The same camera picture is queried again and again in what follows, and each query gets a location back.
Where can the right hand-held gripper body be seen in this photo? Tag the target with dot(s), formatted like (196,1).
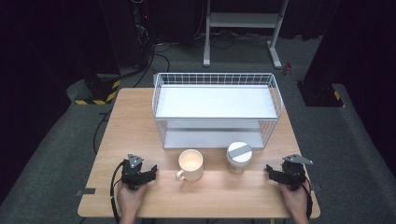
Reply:
(294,174)

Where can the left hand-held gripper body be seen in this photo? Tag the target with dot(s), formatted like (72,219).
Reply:
(134,178)

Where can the white paper cup with lid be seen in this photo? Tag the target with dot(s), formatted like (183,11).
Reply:
(239,157)

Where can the cream ceramic mug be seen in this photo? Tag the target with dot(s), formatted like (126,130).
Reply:
(190,165)

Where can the person's left hand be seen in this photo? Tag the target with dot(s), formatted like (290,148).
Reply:
(130,199)

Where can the person's right hand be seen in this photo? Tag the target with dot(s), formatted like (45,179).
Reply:
(295,200)

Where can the grey tape strip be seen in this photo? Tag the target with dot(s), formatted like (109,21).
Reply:
(317,187)
(86,192)

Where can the black yellow striped base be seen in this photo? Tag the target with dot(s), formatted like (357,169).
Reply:
(320,95)
(102,88)

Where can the small red object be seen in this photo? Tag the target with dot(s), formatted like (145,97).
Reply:
(288,69)

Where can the black computer tower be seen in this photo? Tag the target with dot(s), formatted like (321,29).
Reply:
(141,31)

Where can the white metal stand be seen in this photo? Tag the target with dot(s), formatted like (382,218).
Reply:
(243,20)

